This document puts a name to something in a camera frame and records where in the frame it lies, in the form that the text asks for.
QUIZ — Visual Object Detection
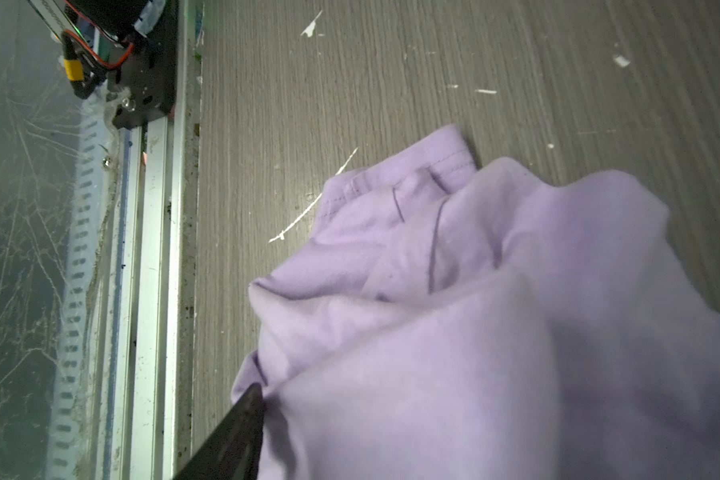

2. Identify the small circuit board right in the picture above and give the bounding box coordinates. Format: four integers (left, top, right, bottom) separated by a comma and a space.
28, 0, 135, 100

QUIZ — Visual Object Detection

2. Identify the purple cloth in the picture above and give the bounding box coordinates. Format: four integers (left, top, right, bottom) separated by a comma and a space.
232, 126, 720, 479

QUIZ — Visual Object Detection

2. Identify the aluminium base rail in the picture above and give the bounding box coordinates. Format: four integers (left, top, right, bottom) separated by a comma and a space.
94, 117, 184, 479

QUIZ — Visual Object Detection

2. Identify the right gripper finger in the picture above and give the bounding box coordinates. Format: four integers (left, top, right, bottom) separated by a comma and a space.
174, 383, 266, 480

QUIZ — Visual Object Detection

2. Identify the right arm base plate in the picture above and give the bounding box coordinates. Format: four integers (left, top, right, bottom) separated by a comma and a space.
73, 1, 179, 130

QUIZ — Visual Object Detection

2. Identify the white slotted cable duct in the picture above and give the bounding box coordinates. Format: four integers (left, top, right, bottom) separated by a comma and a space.
45, 96, 116, 479

